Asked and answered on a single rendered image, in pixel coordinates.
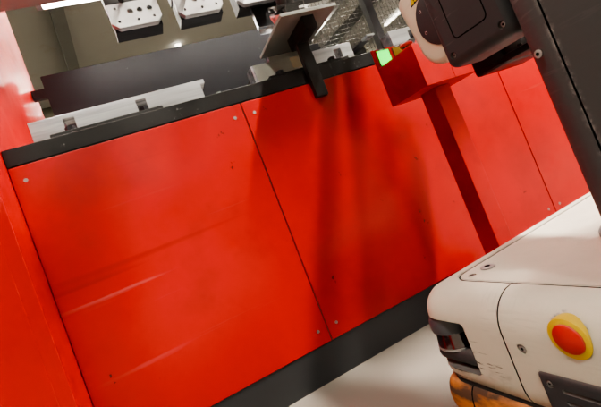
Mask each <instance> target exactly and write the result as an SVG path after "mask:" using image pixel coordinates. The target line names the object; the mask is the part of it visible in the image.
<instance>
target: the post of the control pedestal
mask: <svg viewBox="0 0 601 407"><path fill-rule="evenodd" d="M421 97H422V99H423V102H424V104H425V107H426V109H427V112H428V114H429V117H430V119H431V122H432V124H433V126H434V128H435V131H436V134H437V137H438V138H439V141H440V143H441V146H442V148H443V151H444V154H445V156H446V158H447V161H448V163H449V166H450V167H451V170H452V172H453V176H454V178H455V181H456V182H457V185H458V187H459V190H460V192H461V195H462V198H463V200H464V202H465V205H466V207H467V209H468V211H469V214H470V218H471V220H472V223H473V224H474V226H475V229H476V231H477V234H478V237H479V239H480V242H481V244H482V246H483V249H484V251H485V253H486V255H487V254H488V253H489V252H491V251H492V250H495V249H496V248H498V247H500V246H501V245H503V244H505V243H506V242H508V241H509V240H511V239H512V235H511V233H510V230H509V228H508V226H507V224H506V222H505V219H504V215H503V213H502V211H501V209H500V207H499V204H498V202H497V199H496V197H495V194H494V192H493V189H492V187H491V184H490V182H489V180H488V178H487V174H486V172H485V169H484V167H483V165H482V163H481V161H480V158H479V156H478V152H477V151H476V148H475V146H474V143H473V141H472V138H471V136H470V133H469V131H468V128H467V126H466V123H465V122H464V119H463V117H462V115H461V111H460V108H459V107H458V104H457V102H456V100H455V97H454V95H453V92H452V89H451V87H450V85H449V83H446V84H444V85H441V86H438V87H435V88H432V89H431V90H429V91H427V92H426V93H424V94H422V95H421Z"/></svg>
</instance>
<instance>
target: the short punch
mask: <svg viewBox="0 0 601 407"><path fill-rule="evenodd" d="M272 6H276V4H269V5H264V6H260V7H255V8H251V10H250V13H251V15H252V18H253V20H254V22H255V24H256V27H257V29H258V30H259V33H260V35H264V34H267V33H271V31H272V29H273V27H274V26H275V25H274V23H273V22H272V21H271V19H270V15H269V14H273V13H275V11H272V12H268V7H272Z"/></svg>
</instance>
